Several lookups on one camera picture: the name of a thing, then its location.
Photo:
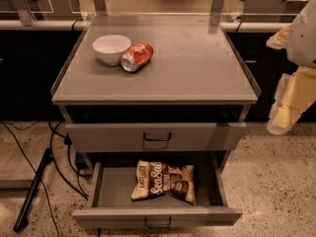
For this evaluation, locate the taped gripper body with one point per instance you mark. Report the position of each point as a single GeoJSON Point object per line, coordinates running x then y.
{"type": "Point", "coordinates": [303, 39]}

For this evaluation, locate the brown chip bag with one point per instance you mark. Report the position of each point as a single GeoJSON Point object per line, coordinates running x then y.
{"type": "Point", "coordinates": [154, 179]}

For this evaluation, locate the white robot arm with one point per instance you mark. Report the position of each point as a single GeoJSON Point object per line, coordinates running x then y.
{"type": "Point", "coordinates": [303, 28]}

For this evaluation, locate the grey drawer cabinet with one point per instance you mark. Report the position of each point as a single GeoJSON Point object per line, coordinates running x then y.
{"type": "Point", "coordinates": [194, 75]}

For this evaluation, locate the closed upper drawer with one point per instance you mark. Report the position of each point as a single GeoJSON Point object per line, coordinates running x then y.
{"type": "Point", "coordinates": [136, 137]}

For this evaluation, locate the open middle drawer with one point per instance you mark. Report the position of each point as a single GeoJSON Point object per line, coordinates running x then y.
{"type": "Point", "coordinates": [114, 179]}

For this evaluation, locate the orange soda can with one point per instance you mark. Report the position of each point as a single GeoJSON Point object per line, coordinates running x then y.
{"type": "Point", "coordinates": [136, 57]}

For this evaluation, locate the white bowl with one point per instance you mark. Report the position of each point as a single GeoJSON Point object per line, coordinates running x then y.
{"type": "Point", "coordinates": [111, 47]}

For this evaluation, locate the black bar on floor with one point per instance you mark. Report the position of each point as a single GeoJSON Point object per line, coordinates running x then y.
{"type": "Point", "coordinates": [22, 220]}

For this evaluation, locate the right metal post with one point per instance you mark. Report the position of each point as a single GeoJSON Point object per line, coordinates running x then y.
{"type": "Point", "coordinates": [215, 12]}

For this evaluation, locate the black upper drawer handle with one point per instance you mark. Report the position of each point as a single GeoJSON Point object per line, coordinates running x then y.
{"type": "Point", "coordinates": [165, 138]}

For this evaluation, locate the black drawer handle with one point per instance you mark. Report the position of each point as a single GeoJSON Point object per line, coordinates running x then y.
{"type": "Point", "coordinates": [157, 224]}
{"type": "Point", "coordinates": [165, 138]}

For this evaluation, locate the black middle drawer handle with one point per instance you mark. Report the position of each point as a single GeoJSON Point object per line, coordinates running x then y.
{"type": "Point", "coordinates": [157, 224]}

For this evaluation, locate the far left metal post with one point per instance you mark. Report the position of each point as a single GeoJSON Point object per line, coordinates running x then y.
{"type": "Point", "coordinates": [26, 16]}

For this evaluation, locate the white horizontal rail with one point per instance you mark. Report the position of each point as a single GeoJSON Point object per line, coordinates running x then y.
{"type": "Point", "coordinates": [10, 25]}

